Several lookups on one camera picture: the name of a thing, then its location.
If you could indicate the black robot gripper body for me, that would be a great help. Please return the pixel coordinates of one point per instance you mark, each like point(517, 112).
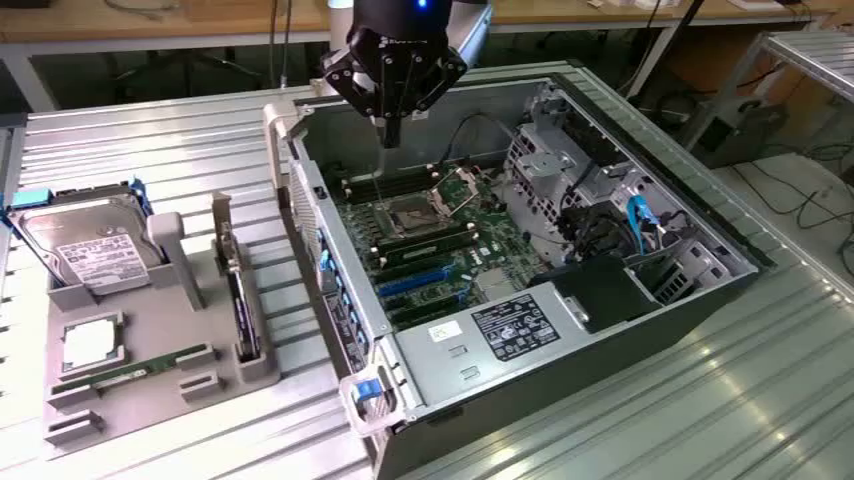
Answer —
point(401, 25)

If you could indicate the black graphics card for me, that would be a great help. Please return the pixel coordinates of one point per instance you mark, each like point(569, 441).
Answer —
point(237, 300)

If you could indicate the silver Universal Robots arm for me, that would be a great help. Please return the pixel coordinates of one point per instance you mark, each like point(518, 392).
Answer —
point(477, 30)

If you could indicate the metal socket cover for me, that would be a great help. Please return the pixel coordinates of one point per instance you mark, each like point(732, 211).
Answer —
point(457, 187)

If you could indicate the black RAM slots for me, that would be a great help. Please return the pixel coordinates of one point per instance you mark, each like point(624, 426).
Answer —
point(388, 186)

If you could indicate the metal disk bay cage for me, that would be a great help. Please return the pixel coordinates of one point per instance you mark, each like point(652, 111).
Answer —
point(544, 165)

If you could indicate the CPU socket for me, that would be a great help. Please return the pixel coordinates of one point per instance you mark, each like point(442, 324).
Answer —
point(408, 217)

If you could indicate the green motherboard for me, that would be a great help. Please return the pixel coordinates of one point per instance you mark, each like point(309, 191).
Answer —
point(497, 240)

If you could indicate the installed black RAM stick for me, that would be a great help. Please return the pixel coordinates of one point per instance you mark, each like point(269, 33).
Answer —
point(421, 247)

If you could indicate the blue expansion slot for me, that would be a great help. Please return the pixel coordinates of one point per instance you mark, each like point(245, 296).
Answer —
point(410, 282)

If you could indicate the silver chipset heat sink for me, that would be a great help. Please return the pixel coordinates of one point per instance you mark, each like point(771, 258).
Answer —
point(497, 286)

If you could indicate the wooden background desk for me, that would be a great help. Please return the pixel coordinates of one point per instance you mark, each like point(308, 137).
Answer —
point(735, 15)

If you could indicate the black box on floor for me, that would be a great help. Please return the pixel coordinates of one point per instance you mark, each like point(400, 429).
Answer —
point(735, 135)

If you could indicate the black expansion slot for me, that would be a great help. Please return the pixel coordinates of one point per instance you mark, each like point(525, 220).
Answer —
point(424, 310)

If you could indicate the hard disk with blue caddy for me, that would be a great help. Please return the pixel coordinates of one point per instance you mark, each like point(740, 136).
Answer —
point(101, 250)

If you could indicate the grey power supply unit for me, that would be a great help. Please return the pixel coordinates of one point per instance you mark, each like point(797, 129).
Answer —
point(441, 370)

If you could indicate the blue case latch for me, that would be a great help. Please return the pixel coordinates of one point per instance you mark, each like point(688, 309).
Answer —
point(368, 390)

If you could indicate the open black PC case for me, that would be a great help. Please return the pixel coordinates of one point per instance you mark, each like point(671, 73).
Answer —
point(601, 380)

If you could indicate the silver CPU chip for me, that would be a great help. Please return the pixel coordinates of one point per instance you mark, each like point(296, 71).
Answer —
point(90, 345)

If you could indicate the green RAM stick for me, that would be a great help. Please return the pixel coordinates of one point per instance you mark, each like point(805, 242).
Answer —
point(134, 372)

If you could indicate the grey plastic parts rack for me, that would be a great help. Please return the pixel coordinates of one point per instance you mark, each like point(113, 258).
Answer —
point(167, 400)

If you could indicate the metal slat frame table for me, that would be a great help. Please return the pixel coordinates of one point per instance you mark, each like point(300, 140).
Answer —
point(821, 55)

